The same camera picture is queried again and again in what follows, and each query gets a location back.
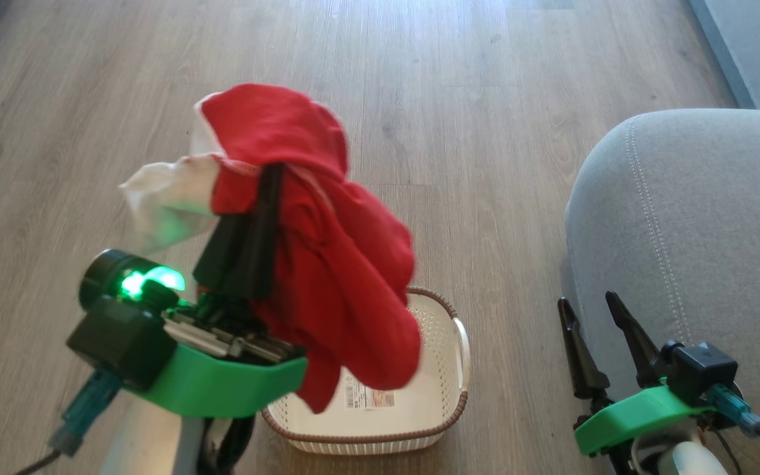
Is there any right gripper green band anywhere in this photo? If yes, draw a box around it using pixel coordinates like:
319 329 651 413
557 291 718 475

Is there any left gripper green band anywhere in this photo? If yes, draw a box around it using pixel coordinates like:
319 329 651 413
126 163 309 418

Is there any red and white garment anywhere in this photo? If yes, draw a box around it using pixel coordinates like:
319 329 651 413
119 83 422 414

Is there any grey fabric sofa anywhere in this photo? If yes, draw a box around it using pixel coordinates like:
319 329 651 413
563 109 760 475

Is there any white plastic laundry basket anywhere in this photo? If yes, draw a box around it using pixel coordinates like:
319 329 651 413
261 286 471 456

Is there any white barcode label sticker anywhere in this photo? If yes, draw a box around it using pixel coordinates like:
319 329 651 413
344 381 396 410

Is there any teal-plug right camera cable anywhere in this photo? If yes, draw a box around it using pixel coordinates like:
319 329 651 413
707 384 760 470

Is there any teal-plug camera cable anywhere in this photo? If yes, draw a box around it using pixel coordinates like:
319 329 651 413
14 369 123 475
707 384 760 470

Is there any teal-plug left camera cable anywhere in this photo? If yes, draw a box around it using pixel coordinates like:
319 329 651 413
14 369 123 475

